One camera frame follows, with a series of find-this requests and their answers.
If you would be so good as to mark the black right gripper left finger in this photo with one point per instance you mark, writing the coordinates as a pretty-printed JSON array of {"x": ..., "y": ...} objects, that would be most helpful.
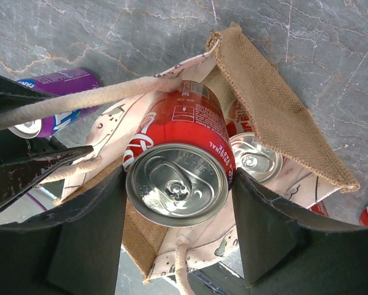
[{"x": 73, "y": 248}]

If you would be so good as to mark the purple soda can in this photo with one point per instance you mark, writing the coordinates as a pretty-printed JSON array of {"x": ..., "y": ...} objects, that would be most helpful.
[{"x": 61, "y": 101}]

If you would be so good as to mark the canvas bag with cat print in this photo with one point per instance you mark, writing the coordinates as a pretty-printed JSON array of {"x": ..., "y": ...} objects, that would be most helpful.
[{"x": 236, "y": 71}]

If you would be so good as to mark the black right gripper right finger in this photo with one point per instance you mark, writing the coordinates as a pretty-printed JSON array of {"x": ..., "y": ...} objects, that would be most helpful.
[{"x": 287, "y": 249}]

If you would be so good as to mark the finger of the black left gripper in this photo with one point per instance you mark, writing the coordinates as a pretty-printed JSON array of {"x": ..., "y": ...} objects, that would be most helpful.
[
  {"x": 17, "y": 178},
  {"x": 13, "y": 90}
]

